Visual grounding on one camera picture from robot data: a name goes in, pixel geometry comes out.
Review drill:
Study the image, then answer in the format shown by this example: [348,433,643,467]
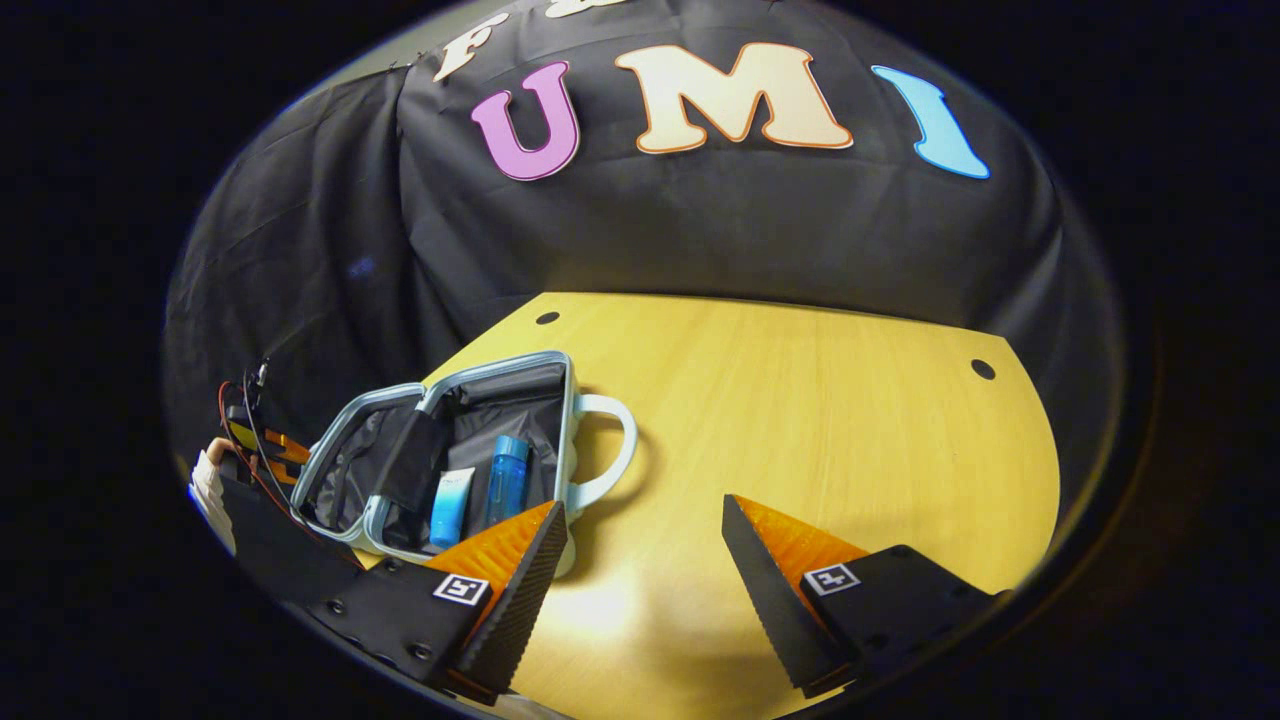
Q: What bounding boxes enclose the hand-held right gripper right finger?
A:
[722,493,1006,699]

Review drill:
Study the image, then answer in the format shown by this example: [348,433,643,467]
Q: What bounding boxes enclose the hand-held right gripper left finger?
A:
[308,500,569,706]

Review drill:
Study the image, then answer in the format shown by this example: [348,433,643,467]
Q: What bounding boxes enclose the teal skin care bottle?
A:
[485,435,531,528]

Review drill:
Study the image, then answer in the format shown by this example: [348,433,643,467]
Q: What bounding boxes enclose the light blue suitcase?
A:
[290,350,639,579]

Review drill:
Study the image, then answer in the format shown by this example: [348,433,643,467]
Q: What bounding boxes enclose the black cable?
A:
[240,360,301,521]

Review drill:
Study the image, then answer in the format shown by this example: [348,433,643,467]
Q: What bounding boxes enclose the red cable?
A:
[218,380,301,521]

